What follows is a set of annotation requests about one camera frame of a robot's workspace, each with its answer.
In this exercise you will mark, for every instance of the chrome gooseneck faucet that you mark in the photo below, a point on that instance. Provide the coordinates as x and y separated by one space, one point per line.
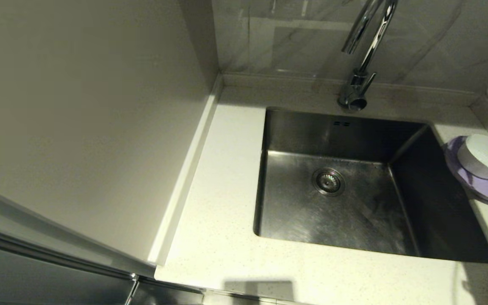
356 84

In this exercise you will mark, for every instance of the white plastic bowl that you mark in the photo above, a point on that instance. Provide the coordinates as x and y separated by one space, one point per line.
481 159

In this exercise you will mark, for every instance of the stainless steel sink basin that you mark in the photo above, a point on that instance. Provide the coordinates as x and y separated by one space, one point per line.
367 212

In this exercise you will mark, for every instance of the round metal drain strainer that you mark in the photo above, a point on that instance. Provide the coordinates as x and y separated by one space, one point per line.
328 181

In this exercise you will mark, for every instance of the beige cabinet side panel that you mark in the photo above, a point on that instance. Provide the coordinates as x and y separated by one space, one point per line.
79 106

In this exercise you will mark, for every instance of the stainless steel appliance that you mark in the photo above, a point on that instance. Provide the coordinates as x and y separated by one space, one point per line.
36 271

